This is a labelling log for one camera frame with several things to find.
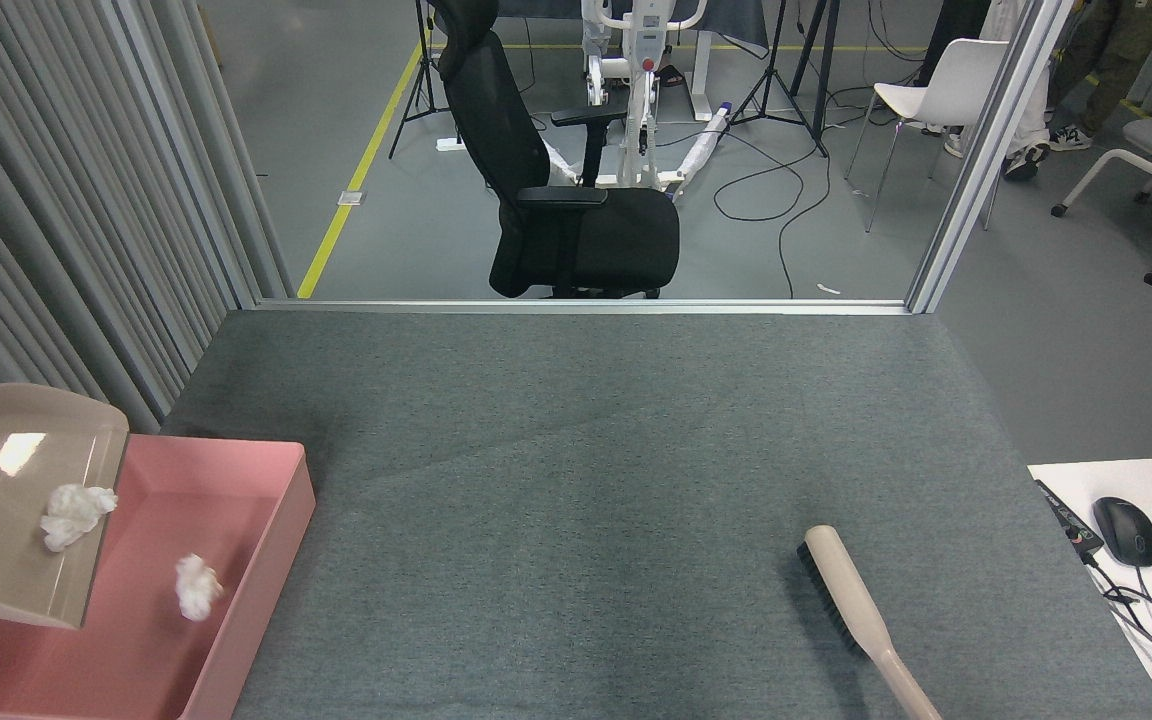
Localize white wheeled stand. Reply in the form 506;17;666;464
536;0;737;201

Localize black computer mouse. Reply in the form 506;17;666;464
1093;497;1152;568

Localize black tripod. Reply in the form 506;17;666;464
389;0;462;161
731;0;842;159

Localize black desk cable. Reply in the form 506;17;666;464
1081;550;1152;691

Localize beige hand brush black bristles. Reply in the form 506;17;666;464
798;525;942;720

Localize person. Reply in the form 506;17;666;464
944;55;1059;183
1048;0;1152;153

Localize silver table edge rail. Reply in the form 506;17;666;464
256;297;912;316

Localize white paper ball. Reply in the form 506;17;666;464
174;553;224;622
40;484;119;553

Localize pink plastic bin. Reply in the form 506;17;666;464
0;433;317;720

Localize silver post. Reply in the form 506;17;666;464
101;0;262;311
908;0;1077;314

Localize beige plastic dustpan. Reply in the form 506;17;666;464
0;383;130;631

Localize black office chair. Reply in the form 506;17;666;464
433;0;682;301

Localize grey curtain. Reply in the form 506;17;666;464
0;0;292;661

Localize black slim device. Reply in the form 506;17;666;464
1034;480;1105;558

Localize white plastic chair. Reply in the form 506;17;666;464
844;38;1012;234

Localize black floor cable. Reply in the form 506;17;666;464
714;130;834;299

